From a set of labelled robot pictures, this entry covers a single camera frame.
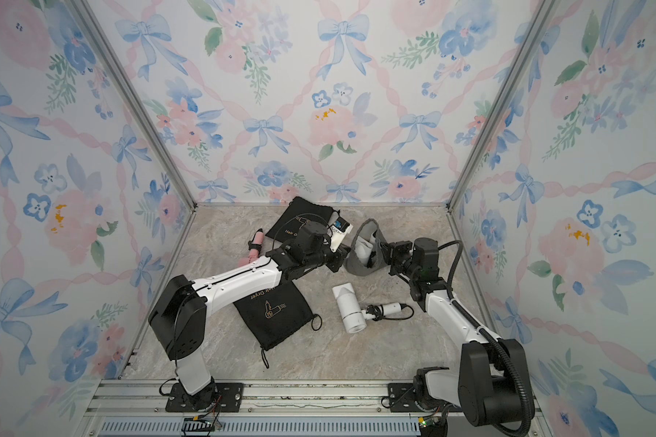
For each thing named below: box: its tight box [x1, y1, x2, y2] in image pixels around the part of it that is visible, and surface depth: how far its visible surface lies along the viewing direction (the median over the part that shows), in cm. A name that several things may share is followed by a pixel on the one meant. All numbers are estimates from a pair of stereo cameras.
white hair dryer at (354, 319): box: [331, 282, 415, 335], surface depth 88 cm
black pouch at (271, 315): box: [233, 281, 323, 370], surface depth 88 cm
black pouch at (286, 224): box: [265, 195, 336, 243], surface depth 119 cm
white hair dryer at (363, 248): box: [354, 231, 377, 266], surface depth 91 cm
